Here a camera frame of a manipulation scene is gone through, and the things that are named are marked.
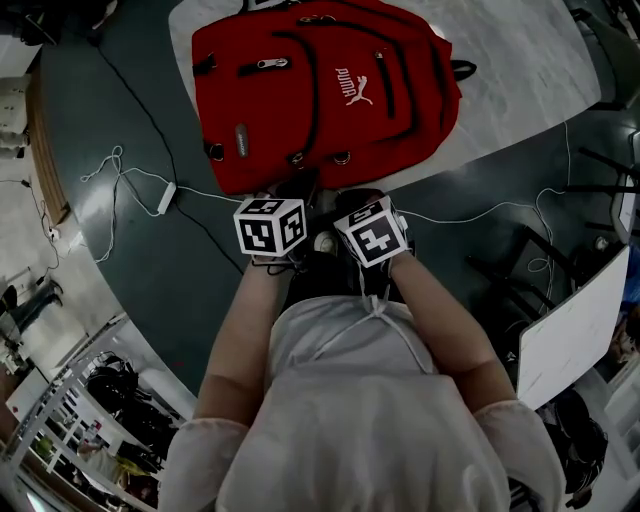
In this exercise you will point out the person's white shirt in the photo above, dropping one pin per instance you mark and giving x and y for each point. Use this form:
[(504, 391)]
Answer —
[(360, 425)]

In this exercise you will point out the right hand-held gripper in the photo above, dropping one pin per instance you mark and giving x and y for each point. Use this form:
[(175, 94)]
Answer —
[(372, 237)]

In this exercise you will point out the grey marble table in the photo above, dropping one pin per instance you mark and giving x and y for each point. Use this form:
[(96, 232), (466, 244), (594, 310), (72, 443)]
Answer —
[(520, 75)]

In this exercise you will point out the white power strip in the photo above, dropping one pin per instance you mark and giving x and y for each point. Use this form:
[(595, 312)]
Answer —
[(166, 198)]

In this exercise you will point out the person's right forearm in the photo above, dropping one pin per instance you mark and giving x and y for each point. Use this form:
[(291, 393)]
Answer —
[(445, 330)]

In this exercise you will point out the wooden bench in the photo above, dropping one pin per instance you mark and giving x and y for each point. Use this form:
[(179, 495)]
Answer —
[(47, 150)]

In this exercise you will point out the person's left forearm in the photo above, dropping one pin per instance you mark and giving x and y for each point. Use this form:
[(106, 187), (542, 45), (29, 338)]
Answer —
[(240, 340)]

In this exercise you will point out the red backpack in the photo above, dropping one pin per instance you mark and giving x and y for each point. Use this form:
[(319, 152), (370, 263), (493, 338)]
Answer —
[(325, 95)]

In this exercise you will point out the person's black trousers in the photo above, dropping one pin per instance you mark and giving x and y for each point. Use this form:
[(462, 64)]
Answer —
[(330, 272)]

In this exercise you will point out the white marble table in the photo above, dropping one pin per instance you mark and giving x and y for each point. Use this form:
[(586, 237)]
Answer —
[(575, 330)]

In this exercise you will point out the person's white shoe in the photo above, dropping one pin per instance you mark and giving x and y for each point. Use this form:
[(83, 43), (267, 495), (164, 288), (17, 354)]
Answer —
[(326, 242)]

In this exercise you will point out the white metal shelf rack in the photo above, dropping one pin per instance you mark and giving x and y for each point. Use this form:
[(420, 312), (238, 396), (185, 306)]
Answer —
[(55, 415)]

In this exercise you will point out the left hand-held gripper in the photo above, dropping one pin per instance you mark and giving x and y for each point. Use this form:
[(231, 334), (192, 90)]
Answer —
[(265, 230)]

